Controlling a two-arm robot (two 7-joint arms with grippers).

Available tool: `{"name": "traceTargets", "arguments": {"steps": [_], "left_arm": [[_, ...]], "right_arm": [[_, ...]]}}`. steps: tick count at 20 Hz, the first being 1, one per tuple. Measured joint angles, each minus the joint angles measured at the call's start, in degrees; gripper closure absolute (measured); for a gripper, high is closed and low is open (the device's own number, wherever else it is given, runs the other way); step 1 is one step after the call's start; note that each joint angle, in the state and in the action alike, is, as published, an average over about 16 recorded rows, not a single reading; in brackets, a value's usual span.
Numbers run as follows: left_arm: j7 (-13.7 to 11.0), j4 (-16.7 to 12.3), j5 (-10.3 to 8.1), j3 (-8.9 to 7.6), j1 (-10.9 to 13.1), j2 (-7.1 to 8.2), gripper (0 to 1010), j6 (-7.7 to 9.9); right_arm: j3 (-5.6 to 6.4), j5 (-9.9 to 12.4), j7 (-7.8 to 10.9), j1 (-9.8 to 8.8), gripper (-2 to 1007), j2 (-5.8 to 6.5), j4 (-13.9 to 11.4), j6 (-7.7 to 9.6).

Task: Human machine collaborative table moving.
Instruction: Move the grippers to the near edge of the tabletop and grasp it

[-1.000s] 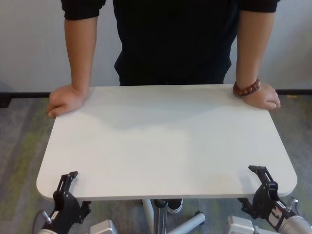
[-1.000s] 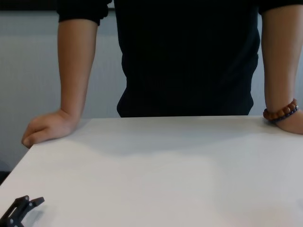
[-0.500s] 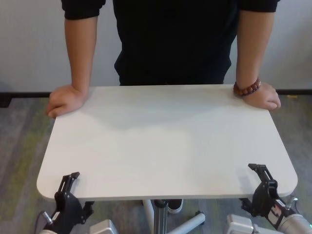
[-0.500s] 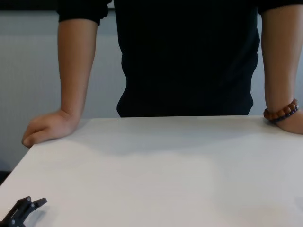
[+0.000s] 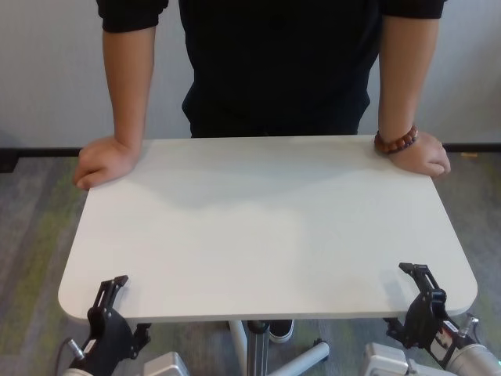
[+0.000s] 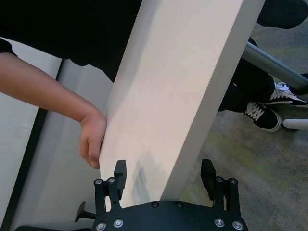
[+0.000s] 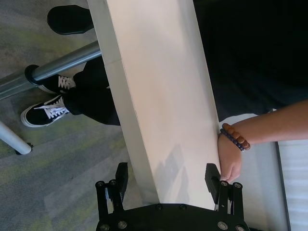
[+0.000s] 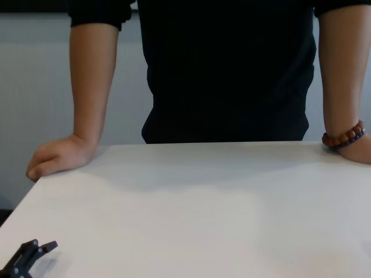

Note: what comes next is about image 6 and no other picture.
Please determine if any white rolling table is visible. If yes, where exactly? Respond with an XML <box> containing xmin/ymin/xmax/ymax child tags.
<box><xmin>98</xmin><ymin>0</ymin><xmax>308</xmax><ymax>210</ymax></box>

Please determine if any person's right forearm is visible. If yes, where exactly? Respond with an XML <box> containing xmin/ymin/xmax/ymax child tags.
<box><xmin>0</xmin><ymin>52</ymin><xmax>102</xmax><ymax>123</ymax></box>

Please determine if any black white sneaker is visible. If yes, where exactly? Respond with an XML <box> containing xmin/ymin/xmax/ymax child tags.
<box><xmin>243</xmin><ymin>101</ymin><xmax>283</xmax><ymax>133</ymax></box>
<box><xmin>263</xmin><ymin>81</ymin><xmax>308</xmax><ymax>108</ymax></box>

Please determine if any person's right hand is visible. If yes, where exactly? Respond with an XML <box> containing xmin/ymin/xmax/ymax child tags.
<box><xmin>79</xmin><ymin>112</ymin><xmax>108</xmax><ymax>169</ymax></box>

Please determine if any black wall trim strip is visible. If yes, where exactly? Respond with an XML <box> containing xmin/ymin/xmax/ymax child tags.
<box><xmin>0</xmin><ymin>59</ymin><xmax>64</xmax><ymax>231</ymax></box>

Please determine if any person in black clothes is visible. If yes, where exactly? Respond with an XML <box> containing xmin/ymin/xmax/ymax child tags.
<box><xmin>0</xmin><ymin>0</ymin><xmax>306</xmax><ymax>114</ymax></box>

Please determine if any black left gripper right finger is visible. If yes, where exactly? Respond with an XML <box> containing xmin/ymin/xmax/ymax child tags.
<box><xmin>201</xmin><ymin>159</ymin><xmax>240</xmax><ymax>212</ymax></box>

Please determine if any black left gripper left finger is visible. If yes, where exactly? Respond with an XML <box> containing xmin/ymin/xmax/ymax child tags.
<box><xmin>93</xmin><ymin>160</ymin><xmax>128</xmax><ymax>214</ymax></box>

